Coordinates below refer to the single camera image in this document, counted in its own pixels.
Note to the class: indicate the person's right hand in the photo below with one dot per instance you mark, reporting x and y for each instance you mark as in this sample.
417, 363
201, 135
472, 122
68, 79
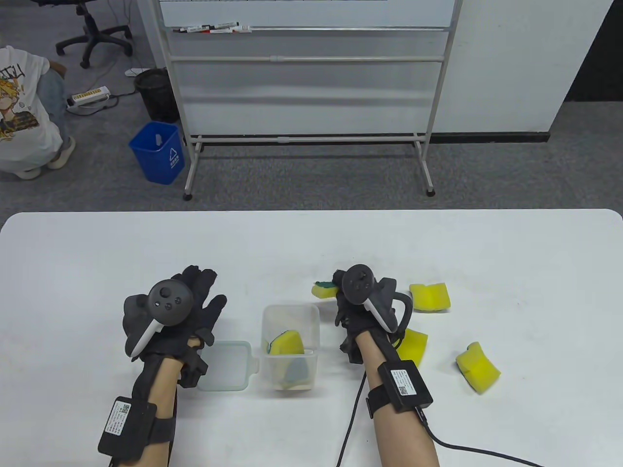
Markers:
355, 326

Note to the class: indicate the person's left hand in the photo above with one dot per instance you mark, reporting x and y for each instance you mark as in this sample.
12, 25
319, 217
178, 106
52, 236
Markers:
204, 311

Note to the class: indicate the clear plastic airtight container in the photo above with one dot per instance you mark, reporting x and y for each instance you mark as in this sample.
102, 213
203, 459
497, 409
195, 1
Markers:
314, 335

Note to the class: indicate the yellow green sponge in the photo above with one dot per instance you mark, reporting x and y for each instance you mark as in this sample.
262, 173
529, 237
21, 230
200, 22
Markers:
479, 369
322, 292
413, 348
430, 296
287, 343

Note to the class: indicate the clear plastic container lid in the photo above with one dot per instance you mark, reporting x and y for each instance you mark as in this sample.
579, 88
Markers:
229, 365

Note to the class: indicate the person's left forearm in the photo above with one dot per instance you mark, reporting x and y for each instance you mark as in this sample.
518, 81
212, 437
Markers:
155, 389

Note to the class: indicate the person's right forearm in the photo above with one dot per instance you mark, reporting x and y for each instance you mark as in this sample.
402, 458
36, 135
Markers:
389, 438

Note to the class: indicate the black left hand controller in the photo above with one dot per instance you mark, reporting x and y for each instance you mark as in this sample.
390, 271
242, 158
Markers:
170, 301

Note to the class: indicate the black hand controller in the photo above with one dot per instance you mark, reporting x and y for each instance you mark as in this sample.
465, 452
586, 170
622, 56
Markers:
170, 301
360, 282

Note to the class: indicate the black right hand controller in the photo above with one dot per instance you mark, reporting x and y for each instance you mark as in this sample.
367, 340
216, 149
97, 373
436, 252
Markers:
360, 282

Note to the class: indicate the black right wrist box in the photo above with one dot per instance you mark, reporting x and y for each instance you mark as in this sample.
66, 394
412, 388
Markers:
404, 386

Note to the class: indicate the black wrist box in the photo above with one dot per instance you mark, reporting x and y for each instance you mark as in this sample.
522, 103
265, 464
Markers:
404, 386
126, 425

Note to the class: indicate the black left wrist box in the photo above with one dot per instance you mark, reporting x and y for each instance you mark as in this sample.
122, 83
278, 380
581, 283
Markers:
126, 425

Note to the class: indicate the blue plastic bin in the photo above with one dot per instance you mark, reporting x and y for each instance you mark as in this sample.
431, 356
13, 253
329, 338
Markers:
155, 160

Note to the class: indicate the black mesh wastebasket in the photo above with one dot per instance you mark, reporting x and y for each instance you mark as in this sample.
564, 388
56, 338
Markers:
155, 92

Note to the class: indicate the white power strip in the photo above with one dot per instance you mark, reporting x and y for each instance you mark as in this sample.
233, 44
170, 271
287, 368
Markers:
90, 95

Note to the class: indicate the small white floor object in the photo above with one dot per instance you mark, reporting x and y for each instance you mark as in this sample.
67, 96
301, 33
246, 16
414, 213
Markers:
132, 73

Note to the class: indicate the whiteboard marker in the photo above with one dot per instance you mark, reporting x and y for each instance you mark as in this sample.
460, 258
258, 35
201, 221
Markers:
226, 25
242, 30
219, 31
194, 29

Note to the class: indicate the black office chair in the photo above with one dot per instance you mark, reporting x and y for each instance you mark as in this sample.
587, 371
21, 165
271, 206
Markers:
92, 34

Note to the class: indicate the whiteboard on metal stand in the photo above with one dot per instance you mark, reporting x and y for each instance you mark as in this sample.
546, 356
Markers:
311, 12

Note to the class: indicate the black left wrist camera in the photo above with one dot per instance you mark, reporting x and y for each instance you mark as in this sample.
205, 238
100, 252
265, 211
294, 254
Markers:
192, 369

